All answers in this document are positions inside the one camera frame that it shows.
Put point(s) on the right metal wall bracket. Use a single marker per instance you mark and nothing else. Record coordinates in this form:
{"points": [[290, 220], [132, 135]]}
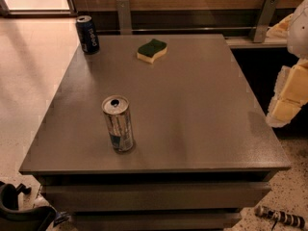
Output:
{"points": [[259, 32]]}

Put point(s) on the grey drawer cabinet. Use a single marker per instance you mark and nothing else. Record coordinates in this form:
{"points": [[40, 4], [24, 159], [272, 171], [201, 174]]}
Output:
{"points": [[202, 149]]}

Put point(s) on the striped black white tool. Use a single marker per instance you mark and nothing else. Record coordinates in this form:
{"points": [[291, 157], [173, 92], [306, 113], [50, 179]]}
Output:
{"points": [[282, 217]]}

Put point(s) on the left metal wall bracket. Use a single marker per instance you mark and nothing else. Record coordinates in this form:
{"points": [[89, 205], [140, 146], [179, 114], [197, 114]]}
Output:
{"points": [[124, 16]]}

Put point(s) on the dark blue pepsi can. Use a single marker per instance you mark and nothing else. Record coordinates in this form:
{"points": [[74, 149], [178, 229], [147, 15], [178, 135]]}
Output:
{"points": [[87, 34]]}

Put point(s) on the silver redbull can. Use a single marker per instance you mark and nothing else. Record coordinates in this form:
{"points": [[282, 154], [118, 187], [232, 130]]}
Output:
{"points": [[117, 115]]}

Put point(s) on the metal wall bracket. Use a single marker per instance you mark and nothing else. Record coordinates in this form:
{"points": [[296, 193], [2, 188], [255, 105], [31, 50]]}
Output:
{"points": [[259, 32], [124, 16]]}

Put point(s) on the black chair base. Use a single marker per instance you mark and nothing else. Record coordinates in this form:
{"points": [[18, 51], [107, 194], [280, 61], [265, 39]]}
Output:
{"points": [[14, 219]]}

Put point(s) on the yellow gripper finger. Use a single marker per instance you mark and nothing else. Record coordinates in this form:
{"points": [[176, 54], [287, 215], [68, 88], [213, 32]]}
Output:
{"points": [[280, 29], [290, 94]]}

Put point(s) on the green yellow sponge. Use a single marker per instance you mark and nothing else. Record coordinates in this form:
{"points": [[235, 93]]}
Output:
{"points": [[151, 51]]}

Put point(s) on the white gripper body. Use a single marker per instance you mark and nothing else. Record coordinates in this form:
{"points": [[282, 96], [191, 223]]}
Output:
{"points": [[299, 33]]}

